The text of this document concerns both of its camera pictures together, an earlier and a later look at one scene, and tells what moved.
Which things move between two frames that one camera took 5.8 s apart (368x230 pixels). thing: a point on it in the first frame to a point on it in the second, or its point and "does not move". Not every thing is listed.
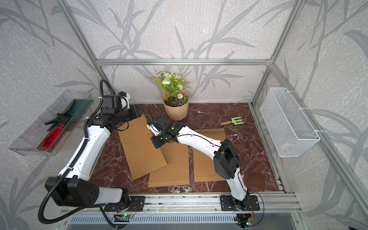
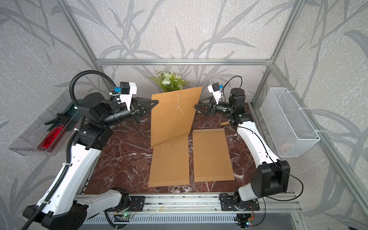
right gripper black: (155, 143) to (204, 105)
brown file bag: (203, 164) does not move
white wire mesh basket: (289, 132) does not move
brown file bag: (176, 155) does not move
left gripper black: (136, 112) does not move
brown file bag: (143, 153) to (172, 116)
